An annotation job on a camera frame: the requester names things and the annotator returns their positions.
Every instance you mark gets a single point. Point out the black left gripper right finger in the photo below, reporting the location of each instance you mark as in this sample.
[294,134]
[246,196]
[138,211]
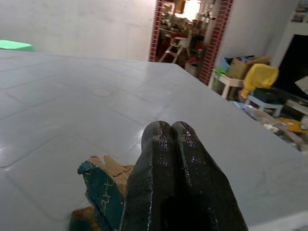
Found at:
[204,178]

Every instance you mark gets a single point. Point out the light blue kids stool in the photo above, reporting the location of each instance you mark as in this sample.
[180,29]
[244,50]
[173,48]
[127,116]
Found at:
[264,103]

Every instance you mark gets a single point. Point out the white high chair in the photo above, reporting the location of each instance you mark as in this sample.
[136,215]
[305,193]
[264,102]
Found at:
[179,44]

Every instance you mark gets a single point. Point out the black television screen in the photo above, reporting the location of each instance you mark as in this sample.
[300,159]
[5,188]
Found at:
[296,62]

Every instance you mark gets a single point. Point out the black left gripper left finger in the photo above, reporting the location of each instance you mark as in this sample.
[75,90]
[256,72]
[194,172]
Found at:
[149,173]

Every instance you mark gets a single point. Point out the white kids table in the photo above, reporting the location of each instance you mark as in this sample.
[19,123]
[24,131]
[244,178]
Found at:
[228,83]

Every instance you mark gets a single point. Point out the brown and teal paper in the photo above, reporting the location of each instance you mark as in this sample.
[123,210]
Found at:
[103,190]

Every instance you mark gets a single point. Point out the white folding table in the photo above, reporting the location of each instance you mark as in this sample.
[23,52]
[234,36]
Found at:
[72,101]

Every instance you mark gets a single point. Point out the yellow cloth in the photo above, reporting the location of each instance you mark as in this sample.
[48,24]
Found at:
[260,77]

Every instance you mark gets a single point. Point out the green plastic stool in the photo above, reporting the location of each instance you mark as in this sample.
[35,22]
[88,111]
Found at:
[14,45]

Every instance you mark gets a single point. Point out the brown cardboard box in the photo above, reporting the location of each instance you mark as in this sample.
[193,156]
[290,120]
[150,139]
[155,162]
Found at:
[243,66]

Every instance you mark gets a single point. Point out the red brick door frame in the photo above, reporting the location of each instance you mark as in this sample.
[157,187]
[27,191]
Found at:
[214,48]

